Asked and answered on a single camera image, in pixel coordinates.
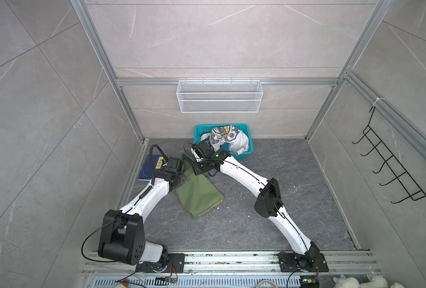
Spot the blue book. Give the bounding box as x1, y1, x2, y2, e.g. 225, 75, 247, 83
137, 155, 167, 181

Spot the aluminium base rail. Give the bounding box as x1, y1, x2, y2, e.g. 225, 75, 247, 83
79, 250, 382, 277

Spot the green tank top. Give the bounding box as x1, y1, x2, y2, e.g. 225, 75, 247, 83
175, 154, 224, 220

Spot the black wire hook rack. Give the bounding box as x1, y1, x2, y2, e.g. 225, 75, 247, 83
352, 106, 426, 205

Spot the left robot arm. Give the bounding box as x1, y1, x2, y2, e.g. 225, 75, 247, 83
98, 171, 182, 265

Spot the white wire mesh shelf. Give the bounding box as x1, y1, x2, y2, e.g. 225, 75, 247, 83
176, 80, 263, 114

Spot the teal plastic basket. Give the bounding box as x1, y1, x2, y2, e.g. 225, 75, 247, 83
193, 124, 253, 160

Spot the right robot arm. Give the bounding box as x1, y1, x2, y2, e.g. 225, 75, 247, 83
193, 151, 321, 269

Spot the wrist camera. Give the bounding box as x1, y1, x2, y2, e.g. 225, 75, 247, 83
191, 139, 215, 161
164, 157, 183, 174

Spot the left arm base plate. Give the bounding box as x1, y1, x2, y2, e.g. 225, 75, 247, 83
136, 253, 186, 274

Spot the white patterned tank top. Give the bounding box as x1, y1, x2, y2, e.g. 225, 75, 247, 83
201, 126, 250, 155

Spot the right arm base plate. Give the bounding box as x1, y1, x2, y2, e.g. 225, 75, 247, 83
277, 252, 329, 272

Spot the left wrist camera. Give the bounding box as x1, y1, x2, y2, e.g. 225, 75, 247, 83
164, 157, 183, 174

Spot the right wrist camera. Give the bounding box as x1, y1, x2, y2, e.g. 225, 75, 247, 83
191, 139, 215, 161

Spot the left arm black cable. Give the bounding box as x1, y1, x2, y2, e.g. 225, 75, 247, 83
149, 144, 169, 185

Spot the white plush toy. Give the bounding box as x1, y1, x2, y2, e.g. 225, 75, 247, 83
332, 274, 406, 288

